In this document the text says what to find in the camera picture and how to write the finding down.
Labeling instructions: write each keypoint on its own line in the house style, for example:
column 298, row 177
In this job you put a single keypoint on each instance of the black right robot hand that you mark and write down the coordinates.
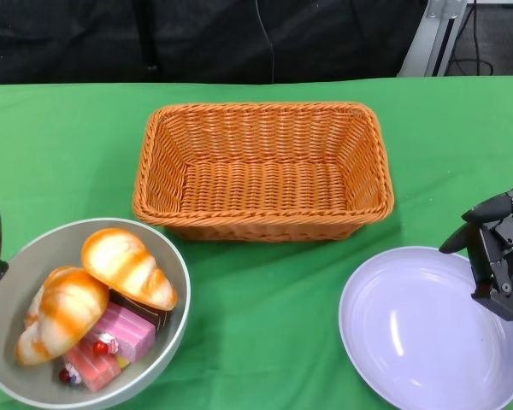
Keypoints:
column 506, row 252

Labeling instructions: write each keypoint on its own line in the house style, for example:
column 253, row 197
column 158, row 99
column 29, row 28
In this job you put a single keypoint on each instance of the grey round bowl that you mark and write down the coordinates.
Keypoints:
column 34, row 256

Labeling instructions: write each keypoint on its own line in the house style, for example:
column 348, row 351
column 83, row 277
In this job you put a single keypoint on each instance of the orange striped bread roll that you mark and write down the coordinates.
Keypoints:
column 128, row 265
column 64, row 316

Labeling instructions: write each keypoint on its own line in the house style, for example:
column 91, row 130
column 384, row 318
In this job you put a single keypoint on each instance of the lavender round plate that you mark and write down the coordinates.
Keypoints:
column 410, row 337

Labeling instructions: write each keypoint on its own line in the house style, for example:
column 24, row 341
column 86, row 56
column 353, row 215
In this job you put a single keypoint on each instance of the red cake with cherries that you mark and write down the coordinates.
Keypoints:
column 94, row 369

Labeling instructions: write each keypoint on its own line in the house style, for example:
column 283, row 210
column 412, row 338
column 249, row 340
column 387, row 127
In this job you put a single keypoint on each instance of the pink layered cake slice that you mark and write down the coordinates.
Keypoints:
column 128, row 333

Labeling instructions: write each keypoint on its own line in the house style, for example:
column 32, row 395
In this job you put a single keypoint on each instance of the chocolate layered cake slice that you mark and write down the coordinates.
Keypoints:
column 154, row 316

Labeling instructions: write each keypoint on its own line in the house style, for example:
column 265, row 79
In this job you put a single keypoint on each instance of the orange wicker basket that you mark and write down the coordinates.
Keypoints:
column 261, row 188

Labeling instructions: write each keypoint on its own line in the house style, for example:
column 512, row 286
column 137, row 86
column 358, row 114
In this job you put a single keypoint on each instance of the black fabric backdrop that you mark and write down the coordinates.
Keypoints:
column 196, row 38

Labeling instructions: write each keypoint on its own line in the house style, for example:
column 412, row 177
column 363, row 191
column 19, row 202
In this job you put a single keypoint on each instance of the grey aluminium frame post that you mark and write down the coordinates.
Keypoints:
column 432, row 38

